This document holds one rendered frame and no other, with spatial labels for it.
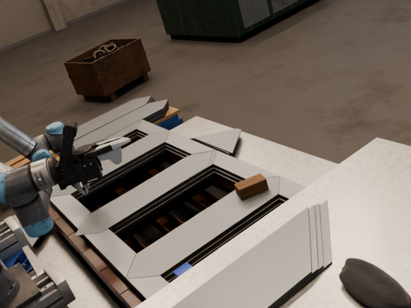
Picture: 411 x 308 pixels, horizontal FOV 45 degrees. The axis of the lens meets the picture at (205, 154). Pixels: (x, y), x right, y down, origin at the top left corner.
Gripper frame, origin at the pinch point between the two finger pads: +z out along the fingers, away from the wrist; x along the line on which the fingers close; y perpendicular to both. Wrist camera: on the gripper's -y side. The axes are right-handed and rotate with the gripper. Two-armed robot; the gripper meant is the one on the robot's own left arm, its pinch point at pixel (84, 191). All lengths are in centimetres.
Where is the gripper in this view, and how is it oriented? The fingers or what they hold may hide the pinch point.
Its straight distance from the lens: 230.7
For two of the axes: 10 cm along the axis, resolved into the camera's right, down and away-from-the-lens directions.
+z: 2.8, 8.5, 4.6
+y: 5.5, 2.5, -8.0
